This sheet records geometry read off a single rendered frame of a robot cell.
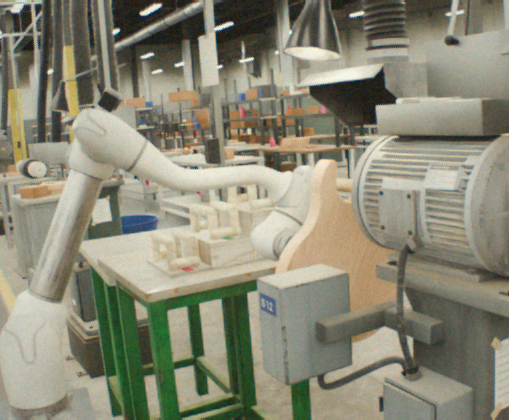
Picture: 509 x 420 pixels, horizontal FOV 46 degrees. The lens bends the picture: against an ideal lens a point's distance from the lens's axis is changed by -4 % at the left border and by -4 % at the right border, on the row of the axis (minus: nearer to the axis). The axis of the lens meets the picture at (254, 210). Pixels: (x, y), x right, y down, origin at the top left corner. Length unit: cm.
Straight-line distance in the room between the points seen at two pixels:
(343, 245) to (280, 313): 35
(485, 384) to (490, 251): 25
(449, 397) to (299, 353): 29
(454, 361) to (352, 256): 41
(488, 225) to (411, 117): 28
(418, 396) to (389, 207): 35
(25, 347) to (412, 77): 112
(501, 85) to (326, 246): 53
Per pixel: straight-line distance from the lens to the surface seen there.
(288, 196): 174
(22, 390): 164
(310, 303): 118
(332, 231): 143
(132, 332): 241
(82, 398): 181
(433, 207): 112
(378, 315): 124
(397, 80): 137
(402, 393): 117
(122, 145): 158
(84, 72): 403
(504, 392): 120
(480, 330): 112
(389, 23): 145
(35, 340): 161
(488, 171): 104
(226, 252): 210
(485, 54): 126
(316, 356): 123
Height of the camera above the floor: 144
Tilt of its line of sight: 9 degrees down
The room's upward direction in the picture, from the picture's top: 5 degrees counter-clockwise
